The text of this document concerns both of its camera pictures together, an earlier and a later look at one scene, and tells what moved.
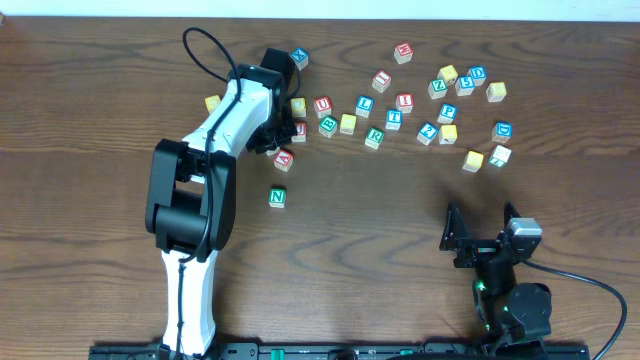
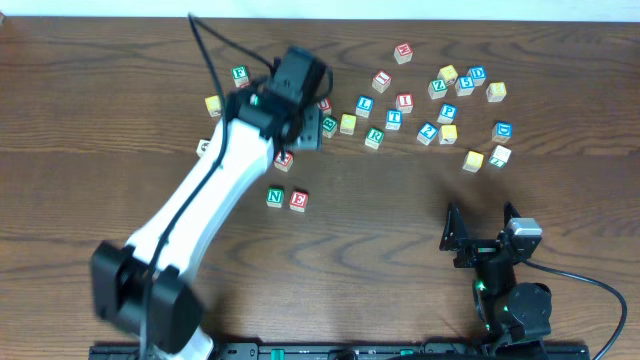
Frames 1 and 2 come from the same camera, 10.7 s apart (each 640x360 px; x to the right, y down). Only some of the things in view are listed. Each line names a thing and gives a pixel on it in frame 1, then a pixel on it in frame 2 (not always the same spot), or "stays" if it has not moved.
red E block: x=272 y=152 to x=298 y=201
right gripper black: x=480 y=251 stays
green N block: x=277 y=198 stays
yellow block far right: x=496 y=91 stays
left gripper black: x=276 y=132 to x=310 y=132
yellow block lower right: x=473 y=161 stays
